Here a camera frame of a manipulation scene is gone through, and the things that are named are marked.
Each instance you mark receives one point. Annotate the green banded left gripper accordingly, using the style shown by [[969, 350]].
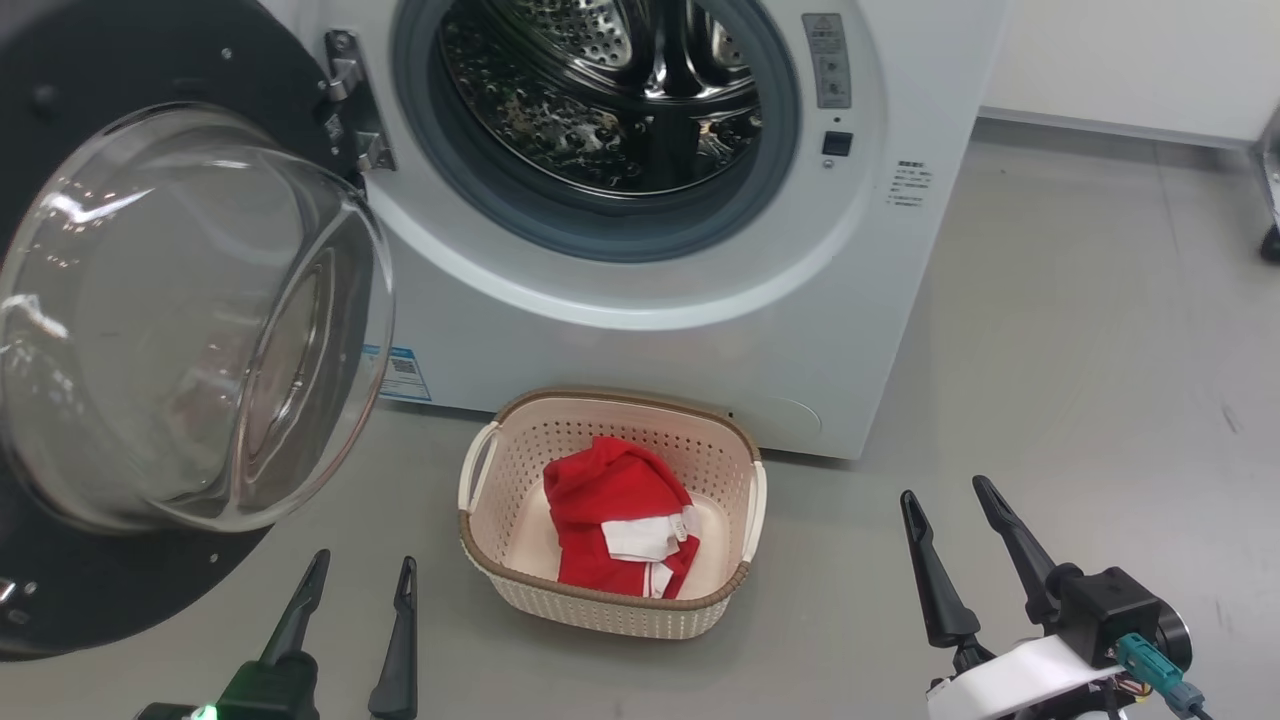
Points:
[[265, 695]]

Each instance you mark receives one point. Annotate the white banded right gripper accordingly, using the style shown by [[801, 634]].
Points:
[[1020, 685]]

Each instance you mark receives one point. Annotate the red and white garment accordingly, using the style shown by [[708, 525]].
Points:
[[615, 500]]

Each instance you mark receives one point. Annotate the cream perforated laundry basket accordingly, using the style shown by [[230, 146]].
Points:
[[510, 470]]

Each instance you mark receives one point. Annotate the white washing machine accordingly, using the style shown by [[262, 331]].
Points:
[[620, 340]]

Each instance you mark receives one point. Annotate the black door lock latch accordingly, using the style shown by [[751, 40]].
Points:
[[837, 143]]

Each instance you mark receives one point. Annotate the grey rubber door gasket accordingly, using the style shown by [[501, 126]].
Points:
[[600, 225]]

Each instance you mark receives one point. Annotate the metal door hinge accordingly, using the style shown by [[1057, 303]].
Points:
[[355, 100]]

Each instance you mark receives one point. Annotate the blue energy label sticker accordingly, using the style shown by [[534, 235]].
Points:
[[400, 375]]

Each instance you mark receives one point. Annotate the grey metal stand leg caster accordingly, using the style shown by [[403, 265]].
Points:
[[1270, 190]]

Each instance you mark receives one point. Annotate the grey warning sticker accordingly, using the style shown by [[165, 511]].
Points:
[[828, 60]]

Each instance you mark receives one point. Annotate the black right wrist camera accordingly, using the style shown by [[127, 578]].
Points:
[[1110, 605]]

